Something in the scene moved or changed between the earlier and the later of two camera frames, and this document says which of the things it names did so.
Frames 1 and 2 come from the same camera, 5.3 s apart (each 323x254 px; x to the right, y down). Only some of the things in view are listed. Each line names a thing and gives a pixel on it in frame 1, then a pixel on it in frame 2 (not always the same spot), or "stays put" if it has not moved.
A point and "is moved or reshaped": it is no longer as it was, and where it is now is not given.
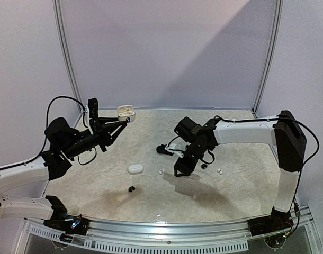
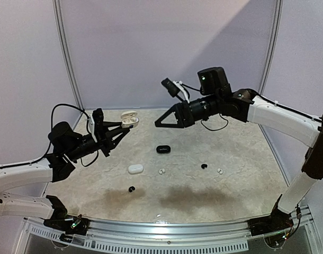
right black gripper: (185, 161) to (185, 114)
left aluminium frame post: (64, 40) stays put
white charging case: (126, 113) is moved or reshaped
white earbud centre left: (161, 171) stays put
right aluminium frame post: (270, 55) stays put
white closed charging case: (134, 169) stays put
